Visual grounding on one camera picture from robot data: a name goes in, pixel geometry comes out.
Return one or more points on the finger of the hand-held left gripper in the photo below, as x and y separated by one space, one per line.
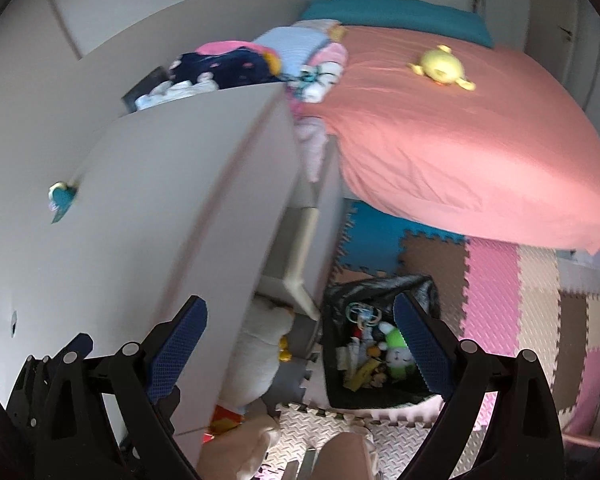
77 344
25 390

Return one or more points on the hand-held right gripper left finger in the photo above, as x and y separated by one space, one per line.
177 355

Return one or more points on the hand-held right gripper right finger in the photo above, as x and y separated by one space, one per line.
420 345

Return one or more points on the small brown plush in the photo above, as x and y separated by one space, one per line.
378 371

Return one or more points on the red ball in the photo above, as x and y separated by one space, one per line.
359 333

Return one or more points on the yellow item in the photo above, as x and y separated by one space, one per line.
362 376

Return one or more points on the black bag-lined bin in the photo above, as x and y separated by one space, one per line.
340 390

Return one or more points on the teal toy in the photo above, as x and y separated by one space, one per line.
62 197

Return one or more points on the green white plush toy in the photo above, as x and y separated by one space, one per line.
397 350

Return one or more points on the red yellow package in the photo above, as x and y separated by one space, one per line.
225 417

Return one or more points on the large white plush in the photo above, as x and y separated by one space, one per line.
265 345

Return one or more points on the foam puzzle floor mats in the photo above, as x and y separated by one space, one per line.
490 285

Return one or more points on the beige plush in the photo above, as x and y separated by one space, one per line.
250 445

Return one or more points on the person's leg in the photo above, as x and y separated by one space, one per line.
345 455

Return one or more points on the pink plastic rim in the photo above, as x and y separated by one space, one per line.
580 437

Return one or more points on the bed with pink sheet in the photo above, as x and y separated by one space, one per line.
455 150

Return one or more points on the light pink cushion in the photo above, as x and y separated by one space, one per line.
312 145

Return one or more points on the white clothes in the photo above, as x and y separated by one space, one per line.
175 92

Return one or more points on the black box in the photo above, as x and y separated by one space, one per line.
145 90

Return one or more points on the pink printed blanket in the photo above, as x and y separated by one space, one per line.
295 102

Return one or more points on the yellow plush duck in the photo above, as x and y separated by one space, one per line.
442 65

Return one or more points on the pink white folded blanket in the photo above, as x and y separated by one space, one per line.
325 72

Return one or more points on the navy printed cloth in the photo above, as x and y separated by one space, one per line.
225 70

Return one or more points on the yellow orange plush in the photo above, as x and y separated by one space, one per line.
275 62

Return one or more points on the pink plush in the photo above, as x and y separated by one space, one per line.
220 47

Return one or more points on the light blue blanket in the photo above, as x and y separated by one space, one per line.
295 47

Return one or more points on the teal pillow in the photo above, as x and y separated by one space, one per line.
395 12

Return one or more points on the white patterned pillow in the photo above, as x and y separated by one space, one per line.
320 24

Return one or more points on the white door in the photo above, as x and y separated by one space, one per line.
555 10

